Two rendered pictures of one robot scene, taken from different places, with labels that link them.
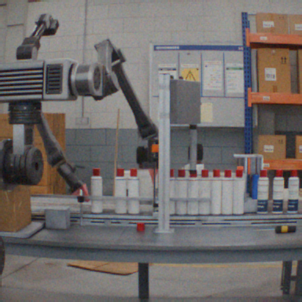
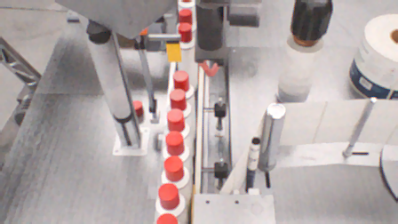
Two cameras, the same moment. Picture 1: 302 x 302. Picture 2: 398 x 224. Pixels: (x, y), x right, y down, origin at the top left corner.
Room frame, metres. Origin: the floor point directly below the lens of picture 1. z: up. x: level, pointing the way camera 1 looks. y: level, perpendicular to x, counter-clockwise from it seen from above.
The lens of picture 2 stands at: (2.71, -0.62, 1.61)
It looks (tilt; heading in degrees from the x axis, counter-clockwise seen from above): 50 degrees down; 89
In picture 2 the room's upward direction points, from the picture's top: 3 degrees counter-clockwise
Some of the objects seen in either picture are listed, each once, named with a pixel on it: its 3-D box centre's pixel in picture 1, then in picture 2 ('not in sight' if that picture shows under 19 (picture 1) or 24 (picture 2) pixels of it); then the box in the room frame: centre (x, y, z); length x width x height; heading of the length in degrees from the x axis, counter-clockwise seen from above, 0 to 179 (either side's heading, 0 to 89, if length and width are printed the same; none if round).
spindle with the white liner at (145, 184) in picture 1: (144, 175); (302, 52); (2.97, 0.04, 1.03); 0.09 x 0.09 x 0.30
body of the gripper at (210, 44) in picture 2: (153, 158); (210, 35); (2.75, -0.01, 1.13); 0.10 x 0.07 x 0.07; 85
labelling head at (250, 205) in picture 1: (248, 183); not in sight; (2.75, -0.45, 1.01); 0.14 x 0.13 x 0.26; 86
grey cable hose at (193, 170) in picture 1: (193, 149); (112, 77); (2.57, -0.17, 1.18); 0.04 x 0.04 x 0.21
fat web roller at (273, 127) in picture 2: not in sight; (270, 139); (2.87, -0.17, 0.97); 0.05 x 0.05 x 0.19
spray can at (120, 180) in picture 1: (120, 191); (187, 44); (2.70, 0.14, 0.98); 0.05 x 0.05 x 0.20
